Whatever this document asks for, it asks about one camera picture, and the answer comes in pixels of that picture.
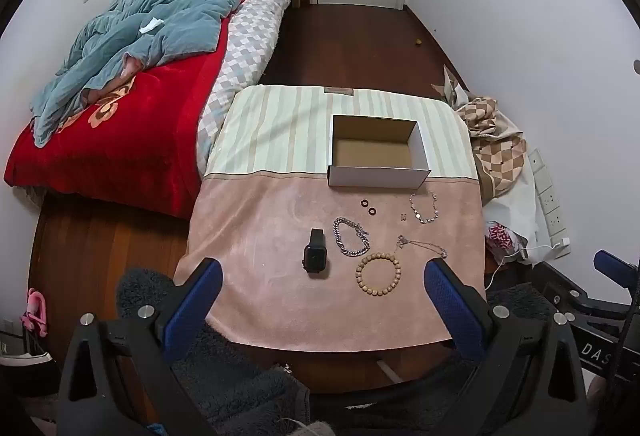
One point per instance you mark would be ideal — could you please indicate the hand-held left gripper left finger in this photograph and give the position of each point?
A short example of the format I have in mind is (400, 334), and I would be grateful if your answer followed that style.
(195, 301)

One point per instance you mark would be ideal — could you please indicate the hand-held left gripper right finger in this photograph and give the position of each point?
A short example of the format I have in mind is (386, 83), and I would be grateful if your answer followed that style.
(450, 306)

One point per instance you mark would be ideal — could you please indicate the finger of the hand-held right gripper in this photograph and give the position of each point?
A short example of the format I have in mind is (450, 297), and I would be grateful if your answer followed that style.
(552, 283)
(612, 263)

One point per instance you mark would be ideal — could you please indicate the black smartwatch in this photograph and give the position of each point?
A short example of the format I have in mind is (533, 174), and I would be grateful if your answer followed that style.
(314, 253)

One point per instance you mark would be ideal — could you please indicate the white cardboard box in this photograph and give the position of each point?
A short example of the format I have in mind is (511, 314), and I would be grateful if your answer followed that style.
(375, 176)

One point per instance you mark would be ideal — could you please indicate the red printed plastic bag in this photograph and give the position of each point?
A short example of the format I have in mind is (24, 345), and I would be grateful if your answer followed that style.
(502, 238)

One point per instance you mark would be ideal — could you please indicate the white paper bag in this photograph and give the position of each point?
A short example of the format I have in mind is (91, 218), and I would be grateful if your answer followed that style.
(520, 211)

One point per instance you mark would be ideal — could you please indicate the pink striped table cloth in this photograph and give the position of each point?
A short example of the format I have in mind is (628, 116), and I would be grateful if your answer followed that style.
(270, 266)

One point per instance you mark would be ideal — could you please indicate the brown checkered cloth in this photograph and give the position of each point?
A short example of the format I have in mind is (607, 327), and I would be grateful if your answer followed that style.
(495, 151)

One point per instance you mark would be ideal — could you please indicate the pink plastic hanger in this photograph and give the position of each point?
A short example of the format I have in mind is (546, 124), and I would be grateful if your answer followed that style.
(36, 311)

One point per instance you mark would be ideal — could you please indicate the bed with red blanket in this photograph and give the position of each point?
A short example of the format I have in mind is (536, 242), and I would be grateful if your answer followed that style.
(140, 141)

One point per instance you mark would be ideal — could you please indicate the black and white sneaker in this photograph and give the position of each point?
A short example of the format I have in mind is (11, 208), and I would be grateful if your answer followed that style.
(27, 368)

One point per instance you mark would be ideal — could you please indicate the checkered bed sheet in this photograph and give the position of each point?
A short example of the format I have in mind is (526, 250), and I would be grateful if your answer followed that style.
(250, 41)

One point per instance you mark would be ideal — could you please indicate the white tissue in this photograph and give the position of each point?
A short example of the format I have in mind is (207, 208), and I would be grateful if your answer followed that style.
(150, 25)

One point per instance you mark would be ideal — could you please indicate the teal quilt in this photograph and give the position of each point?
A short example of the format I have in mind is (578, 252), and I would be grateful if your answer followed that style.
(165, 21)

